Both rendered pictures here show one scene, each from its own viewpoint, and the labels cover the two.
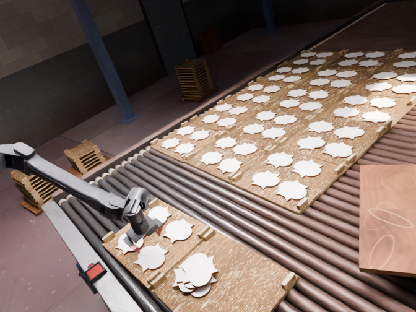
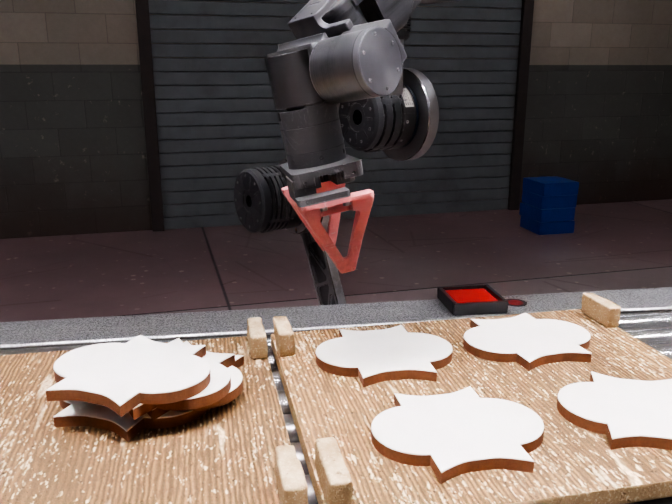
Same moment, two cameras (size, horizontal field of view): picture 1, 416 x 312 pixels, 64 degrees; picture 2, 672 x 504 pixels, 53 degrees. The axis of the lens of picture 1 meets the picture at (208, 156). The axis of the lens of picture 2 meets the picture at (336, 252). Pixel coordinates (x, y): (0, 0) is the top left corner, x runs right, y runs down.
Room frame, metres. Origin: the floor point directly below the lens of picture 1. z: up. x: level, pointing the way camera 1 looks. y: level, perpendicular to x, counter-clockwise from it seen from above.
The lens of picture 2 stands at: (1.22, -0.28, 1.24)
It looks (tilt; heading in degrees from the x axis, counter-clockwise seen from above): 16 degrees down; 112
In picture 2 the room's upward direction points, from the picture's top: straight up
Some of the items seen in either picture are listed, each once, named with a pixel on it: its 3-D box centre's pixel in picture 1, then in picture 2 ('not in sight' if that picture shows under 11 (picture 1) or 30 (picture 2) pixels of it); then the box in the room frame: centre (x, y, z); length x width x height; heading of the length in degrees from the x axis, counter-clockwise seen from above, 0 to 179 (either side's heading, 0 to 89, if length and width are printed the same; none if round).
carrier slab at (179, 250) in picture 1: (155, 238); (498, 390); (1.14, 0.34, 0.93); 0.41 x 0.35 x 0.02; 34
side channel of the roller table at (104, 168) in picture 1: (268, 72); not in sight; (2.84, -0.75, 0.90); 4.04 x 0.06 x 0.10; 121
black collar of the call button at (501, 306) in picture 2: (95, 272); (471, 299); (1.06, 0.61, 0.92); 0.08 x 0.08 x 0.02; 31
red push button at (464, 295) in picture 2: (95, 272); (471, 300); (1.06, 0.61, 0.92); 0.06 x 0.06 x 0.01; 31
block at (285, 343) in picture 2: (153, 277); (283, 335); (0.90, 0.34, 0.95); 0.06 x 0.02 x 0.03; 124
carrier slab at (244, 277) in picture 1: (220, 284); (44, 438); (0.79, 0.10, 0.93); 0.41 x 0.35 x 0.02; 34
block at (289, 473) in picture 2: (209, 234); (290, 480); (1.03, 0.10, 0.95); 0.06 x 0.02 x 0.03; 124
